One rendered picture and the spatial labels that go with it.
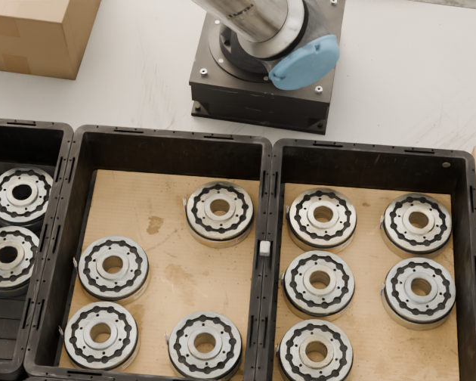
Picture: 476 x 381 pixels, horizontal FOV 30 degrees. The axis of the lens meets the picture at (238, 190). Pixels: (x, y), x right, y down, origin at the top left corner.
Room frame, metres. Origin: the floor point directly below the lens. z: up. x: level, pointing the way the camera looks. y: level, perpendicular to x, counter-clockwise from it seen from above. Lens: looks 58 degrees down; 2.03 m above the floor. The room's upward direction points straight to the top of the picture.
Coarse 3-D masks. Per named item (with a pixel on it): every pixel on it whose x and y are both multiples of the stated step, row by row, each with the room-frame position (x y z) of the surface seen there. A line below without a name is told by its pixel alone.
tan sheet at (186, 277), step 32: (96, 192) 0.74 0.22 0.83; (128, 192) 0.74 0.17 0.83; (160, 192) 0.74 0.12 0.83; (192, 192) 0.74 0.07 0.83; (256, 192) 0.74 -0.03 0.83; (96, 224) 0.69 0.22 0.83; (128, 224) 0.69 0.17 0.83; (160, 224) 0.69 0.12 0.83; (160, 256) 0.63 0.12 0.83; (192, 256) 0.63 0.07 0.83; (224, 256) 0.63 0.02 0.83; (160, 288) 0.58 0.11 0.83; (192, 288) 0.58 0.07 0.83; (224, 288) 0.58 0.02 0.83; (160, 320) 0.53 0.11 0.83; (64, 352) 0.48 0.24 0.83; (160, 352) 0.48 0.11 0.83
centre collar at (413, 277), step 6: (408, 276) 0.58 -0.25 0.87; (414, 276) 0.58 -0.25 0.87; (420, 276) 0.58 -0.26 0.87; (426, 276) 0.58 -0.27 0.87; (408, 282) 0.57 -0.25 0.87; (432, 282) 0.57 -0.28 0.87; (408, 288) 0.56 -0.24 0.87; (432, 288) 0.56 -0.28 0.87; (408, 294) 0.55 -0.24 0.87; (414, 294) 0.55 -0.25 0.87; (432, 294) 0.55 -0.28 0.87; (414, 300) 0.54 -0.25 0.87; (420, 300) 0.54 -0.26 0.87; (426, 300) 0.54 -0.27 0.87; (432, 300) 0.54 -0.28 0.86
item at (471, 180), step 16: (288, 144) 0.77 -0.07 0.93; (304, 144) 0.77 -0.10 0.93; (320, 144) 0.77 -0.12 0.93; (336, 144) 0.77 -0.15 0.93; (352, 144) 0.77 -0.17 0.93; (368, 144) 0.77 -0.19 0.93; (272, 160) 0.74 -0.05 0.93; (464, 160) 0.74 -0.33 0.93; (272, 176) 0.71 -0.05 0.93; (272, 192) 0.68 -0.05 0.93; (272, 208) 0.66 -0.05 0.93; (272, 224) 0.63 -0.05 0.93; (272, 240) 0.60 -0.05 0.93; (272, 256) 0.58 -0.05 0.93; (272, 272) 0.55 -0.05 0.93; (272, 288) 0.53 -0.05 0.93; (256, 368) 0.42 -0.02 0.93
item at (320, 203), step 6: (312, 204) 0.70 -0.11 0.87; (318, 204) 0.70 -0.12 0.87; (324, 204) 0.70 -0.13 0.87; (330, 204) 0.70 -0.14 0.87; (312, 210) 0.69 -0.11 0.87; (330, 210) 0.69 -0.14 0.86; (336, 210) 0.69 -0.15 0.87; (312, 216) 0.68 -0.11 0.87; (336, 216) 0.68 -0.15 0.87; (312, 222) 0.67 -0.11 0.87; (318, 222) 0.67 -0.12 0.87; (324, 222) 0.67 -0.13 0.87; (330, 222) 0.67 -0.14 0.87; (336, 222) 0.67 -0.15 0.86; (318, 228) 0.66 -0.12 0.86; (324, 228) 0.66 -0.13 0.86
